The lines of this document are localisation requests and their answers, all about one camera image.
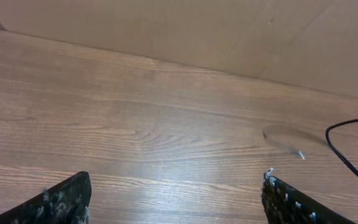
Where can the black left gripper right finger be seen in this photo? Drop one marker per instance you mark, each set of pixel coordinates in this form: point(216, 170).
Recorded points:
point(284, 204)

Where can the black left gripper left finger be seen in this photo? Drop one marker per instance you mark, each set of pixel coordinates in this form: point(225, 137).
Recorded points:
point(65, 203)

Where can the cardboard back panel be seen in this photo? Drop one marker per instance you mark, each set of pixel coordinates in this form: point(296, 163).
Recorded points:
point(308, 43)

